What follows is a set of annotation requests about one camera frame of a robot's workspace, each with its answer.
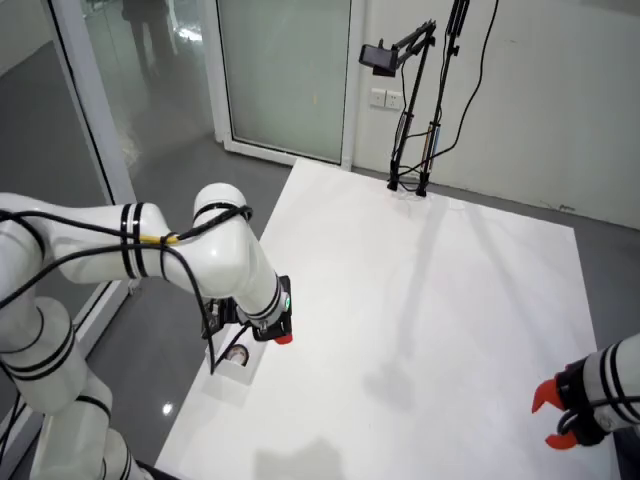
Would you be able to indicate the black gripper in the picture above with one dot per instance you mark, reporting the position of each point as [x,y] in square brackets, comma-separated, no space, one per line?
[580,415]
[270,331]

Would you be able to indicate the white cardboard bin box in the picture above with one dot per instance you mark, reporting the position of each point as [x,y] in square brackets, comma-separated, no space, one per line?
[235,375]

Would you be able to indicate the frosted glass door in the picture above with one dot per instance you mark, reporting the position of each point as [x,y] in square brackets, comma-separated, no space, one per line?
[285,75]

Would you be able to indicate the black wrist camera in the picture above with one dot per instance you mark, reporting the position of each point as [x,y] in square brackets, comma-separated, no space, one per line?
[220,320]

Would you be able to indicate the glass wall bottom frame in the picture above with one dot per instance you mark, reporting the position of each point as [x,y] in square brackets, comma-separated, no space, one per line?
[95,320]

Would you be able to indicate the black articulated stand holding camera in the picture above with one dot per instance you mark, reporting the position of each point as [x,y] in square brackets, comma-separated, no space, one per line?
[403,127]

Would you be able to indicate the white wall switch plate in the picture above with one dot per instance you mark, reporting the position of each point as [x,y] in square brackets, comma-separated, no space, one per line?
[378,97]

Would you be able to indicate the white wall socket plate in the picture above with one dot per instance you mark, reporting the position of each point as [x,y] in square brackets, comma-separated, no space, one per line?
[394,99]

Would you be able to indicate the black camera on stand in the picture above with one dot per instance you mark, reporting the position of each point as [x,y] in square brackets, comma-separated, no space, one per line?
[377,59]

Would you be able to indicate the grey white door frame post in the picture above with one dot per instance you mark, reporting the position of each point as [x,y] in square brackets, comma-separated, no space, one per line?
[85,100]

